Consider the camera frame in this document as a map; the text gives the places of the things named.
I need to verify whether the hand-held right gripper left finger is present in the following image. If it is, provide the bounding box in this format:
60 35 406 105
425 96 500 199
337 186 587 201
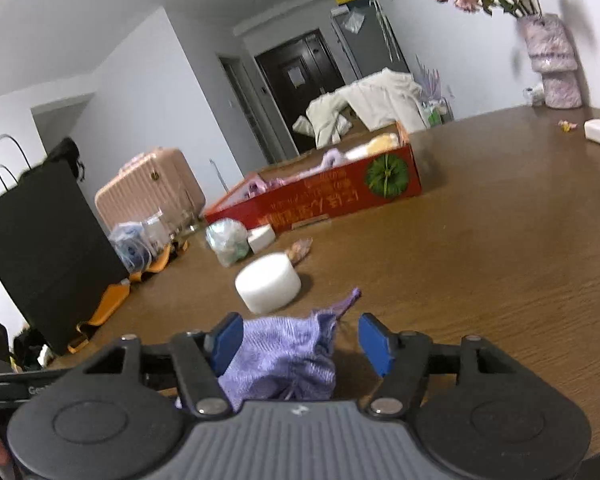
75 312 244 420

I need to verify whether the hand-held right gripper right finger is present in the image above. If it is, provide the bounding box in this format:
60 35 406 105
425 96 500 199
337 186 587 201
358 313 523 420

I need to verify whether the purple knitted cloth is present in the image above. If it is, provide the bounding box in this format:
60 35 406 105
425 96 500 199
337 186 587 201
175 287 363 411

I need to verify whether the red cardboard box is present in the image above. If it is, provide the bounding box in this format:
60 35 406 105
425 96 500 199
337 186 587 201
203 121 423 235

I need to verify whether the white yellow hamster plush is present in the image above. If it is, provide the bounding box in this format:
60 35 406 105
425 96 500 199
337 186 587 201
345 132 398 161

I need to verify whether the white foam cylinder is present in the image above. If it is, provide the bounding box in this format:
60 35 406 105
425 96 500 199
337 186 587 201
234 254 302 313

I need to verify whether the greenish plastic bag bundle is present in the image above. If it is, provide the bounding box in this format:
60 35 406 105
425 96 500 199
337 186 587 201
205 218 251 267

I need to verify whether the small white box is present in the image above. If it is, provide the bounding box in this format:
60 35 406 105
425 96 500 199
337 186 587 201
247 225 277 253

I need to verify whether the clear snack wrapper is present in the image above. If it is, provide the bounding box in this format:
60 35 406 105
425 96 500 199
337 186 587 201
285 238 313 263

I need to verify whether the clear plastic bag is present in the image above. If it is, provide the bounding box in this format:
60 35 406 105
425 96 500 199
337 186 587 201
109 220 153 273

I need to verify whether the black paper bag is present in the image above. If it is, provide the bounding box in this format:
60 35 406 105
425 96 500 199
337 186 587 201
0 134 131 356

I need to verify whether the pink suitcase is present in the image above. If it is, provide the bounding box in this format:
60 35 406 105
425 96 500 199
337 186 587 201
94 147 207 231

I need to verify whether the lilac plush toy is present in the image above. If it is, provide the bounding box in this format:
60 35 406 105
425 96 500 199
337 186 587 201
319 147 348 172

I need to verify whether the black cloth bag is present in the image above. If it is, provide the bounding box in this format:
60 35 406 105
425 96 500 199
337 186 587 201
45 137 86 181

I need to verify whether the cream white jacket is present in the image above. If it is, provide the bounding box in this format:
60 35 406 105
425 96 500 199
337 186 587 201
292 67 431 150

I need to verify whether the dark door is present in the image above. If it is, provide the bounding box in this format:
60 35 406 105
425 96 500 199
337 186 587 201
254 30 348 156

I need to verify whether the grey refrigerator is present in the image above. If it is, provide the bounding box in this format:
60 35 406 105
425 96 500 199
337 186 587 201
331 0 411 83

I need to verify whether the mottled pink vase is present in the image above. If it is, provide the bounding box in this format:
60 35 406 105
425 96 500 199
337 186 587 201
517 14 583 109

